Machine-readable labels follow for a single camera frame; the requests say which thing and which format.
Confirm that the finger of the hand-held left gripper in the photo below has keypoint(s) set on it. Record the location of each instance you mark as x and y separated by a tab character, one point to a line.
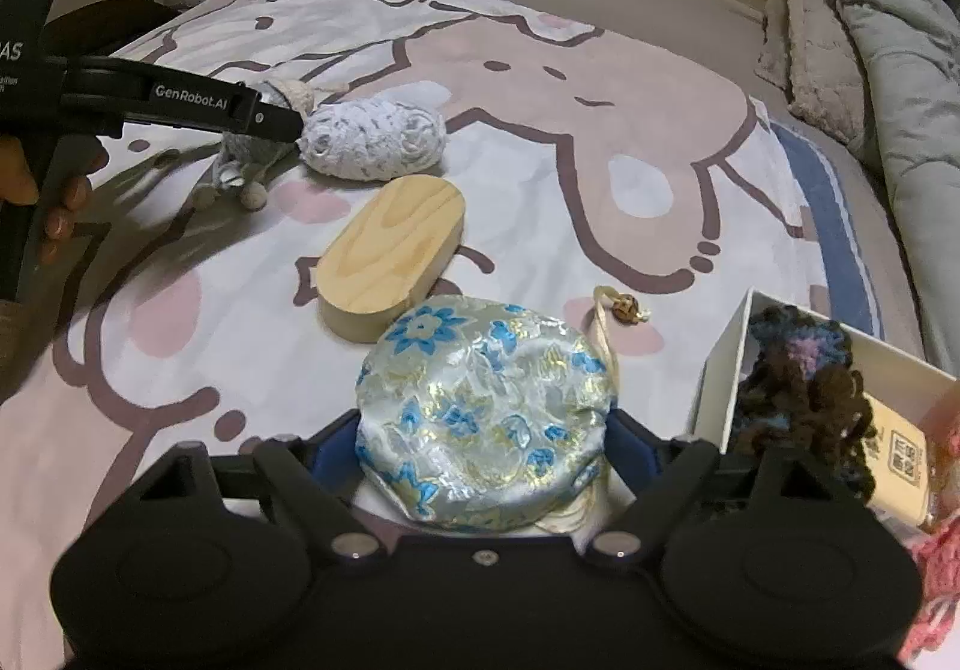
266	119

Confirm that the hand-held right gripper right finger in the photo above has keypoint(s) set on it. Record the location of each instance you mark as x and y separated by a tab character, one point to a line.
634	452

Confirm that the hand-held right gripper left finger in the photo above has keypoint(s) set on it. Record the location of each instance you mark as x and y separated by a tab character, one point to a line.
334	460

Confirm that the grey crochet mouse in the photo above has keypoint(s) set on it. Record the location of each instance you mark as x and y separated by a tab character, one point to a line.
251	151

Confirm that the white cardboard box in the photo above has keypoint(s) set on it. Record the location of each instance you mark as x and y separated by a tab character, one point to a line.
724	377

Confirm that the blue floral brocade pouch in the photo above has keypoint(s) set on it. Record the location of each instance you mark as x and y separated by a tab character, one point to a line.
480	407

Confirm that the dark crochet scrunchie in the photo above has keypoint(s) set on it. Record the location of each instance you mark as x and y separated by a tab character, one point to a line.
795	377

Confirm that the gold card packet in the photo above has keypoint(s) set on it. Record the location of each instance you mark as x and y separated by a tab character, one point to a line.
900	460

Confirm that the pink crochet doll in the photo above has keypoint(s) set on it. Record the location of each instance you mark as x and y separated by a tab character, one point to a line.
937	587

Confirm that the person's left hand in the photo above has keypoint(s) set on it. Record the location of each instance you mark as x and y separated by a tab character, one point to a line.
75	198

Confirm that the dark cloth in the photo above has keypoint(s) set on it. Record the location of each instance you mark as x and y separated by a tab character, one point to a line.
112	29

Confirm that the white yarn ball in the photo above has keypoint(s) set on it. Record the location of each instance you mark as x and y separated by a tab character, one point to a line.
375	138

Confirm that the oval wooden box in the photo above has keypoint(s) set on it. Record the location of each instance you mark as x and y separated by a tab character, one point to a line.
390	250

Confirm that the printed cartoon blanket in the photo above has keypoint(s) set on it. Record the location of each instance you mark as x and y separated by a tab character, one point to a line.
525	78

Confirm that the blue striped towel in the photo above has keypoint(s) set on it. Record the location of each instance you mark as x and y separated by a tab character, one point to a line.
817	190

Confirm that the beige fuzzy pillow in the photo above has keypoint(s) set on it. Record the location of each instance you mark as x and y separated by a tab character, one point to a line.
814	55

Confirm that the grey duvet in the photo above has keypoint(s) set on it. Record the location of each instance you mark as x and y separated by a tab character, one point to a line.
915	115

